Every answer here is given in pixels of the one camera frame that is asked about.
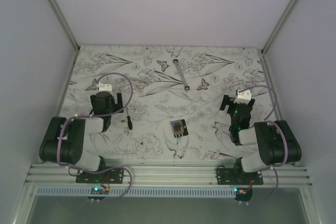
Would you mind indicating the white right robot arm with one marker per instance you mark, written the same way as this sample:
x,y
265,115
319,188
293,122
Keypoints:
x,y
275,141

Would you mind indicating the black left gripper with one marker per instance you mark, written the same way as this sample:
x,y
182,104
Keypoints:
x,y
116,107

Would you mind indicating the black handled screwdriver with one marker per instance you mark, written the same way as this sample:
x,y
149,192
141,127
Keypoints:
x,y
130,125

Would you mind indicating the aluminium frame post right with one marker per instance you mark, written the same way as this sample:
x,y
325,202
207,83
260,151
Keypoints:
x,y
283,18

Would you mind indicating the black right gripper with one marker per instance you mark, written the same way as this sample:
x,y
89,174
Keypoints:
x,y
228,100

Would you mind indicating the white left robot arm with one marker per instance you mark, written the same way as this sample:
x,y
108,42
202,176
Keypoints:
x,y
67,141

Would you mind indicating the aluminium frame post left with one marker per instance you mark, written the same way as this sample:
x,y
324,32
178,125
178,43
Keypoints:
x,y
64,24

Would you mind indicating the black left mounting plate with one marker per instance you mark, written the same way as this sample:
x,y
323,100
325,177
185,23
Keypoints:
x,y
114,176

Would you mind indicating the silver ratchet wrench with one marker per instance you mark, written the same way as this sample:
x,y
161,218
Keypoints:
x,y
178,68

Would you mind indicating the black mounting plate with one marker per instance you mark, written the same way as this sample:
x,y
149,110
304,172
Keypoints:
x,y
114,176
230,176

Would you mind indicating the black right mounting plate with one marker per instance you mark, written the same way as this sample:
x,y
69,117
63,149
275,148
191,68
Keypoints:
x,y
230,176

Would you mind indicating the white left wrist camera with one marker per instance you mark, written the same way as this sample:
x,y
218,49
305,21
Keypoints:
x,y
104,87

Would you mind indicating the white slotted cable duct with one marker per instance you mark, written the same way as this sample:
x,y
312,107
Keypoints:
x,y
95,191

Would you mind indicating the clear plastic fuse cover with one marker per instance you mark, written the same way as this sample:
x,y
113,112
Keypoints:
x,y
178,126

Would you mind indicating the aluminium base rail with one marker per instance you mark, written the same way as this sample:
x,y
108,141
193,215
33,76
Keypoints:
x,y
157,172

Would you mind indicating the black fuse box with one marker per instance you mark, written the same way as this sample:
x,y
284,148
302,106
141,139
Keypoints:
x,y
180,135

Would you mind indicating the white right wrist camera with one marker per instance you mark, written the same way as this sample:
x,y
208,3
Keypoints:
x,y
243,97

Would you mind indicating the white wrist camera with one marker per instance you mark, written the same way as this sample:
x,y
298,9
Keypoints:
x,y
104,87
243,97

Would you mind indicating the aluminium frame post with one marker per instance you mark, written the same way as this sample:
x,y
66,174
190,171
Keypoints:
x,y
283,18
64,24

